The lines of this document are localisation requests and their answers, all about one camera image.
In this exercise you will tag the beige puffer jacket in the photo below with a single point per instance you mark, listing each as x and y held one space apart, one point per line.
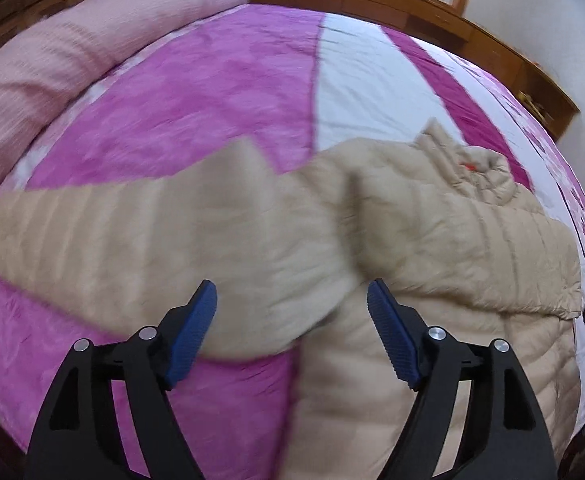
446 226

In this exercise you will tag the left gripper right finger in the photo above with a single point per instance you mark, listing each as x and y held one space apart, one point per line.
475 415

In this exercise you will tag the long wooden desk cabinet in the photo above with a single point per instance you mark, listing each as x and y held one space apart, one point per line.
441 24

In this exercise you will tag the pink purple floral bedspread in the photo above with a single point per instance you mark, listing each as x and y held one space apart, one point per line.
292 82

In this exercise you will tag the pink rolled quilt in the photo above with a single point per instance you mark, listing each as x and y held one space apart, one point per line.
49 64

